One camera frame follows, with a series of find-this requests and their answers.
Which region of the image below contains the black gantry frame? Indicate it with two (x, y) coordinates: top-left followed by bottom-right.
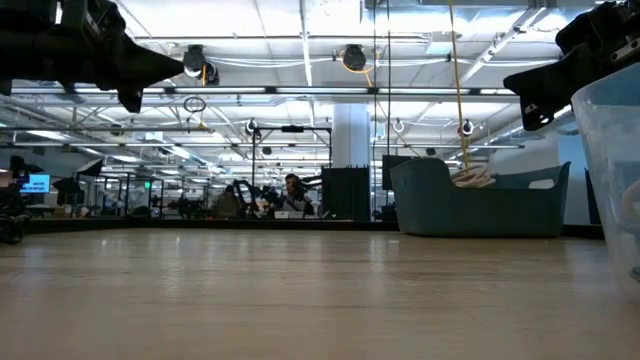
(251, 124), (334, 221)

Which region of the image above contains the person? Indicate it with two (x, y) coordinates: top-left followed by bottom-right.
(279, 173), (316, 219)
(214, 184), (241, 219)

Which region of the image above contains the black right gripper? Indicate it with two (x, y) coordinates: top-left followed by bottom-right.
(502, 0), (640, 133)

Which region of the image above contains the black cabinet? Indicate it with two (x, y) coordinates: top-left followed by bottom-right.
(320, 165), (372, 222)

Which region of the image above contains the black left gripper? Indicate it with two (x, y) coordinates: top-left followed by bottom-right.
(52, 0), (185, 115)

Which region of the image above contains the yellow hanging cord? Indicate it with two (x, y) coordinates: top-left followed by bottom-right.
(447, 0), (474, 174)

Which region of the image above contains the black aluminium table frame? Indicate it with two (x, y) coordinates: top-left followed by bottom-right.
(24, 217), (401, 232)

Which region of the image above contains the teal plastic bin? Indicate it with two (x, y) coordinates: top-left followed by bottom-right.
(389, 157), (572, 238)

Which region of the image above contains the small blue lit monitor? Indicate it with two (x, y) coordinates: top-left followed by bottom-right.
(19, 173), (52, 195)

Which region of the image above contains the black hanging cable loop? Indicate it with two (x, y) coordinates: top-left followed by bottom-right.
(182, 95), (207, 114)

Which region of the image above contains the clear plastic container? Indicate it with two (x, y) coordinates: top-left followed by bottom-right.
(571, 62), (640, 306)

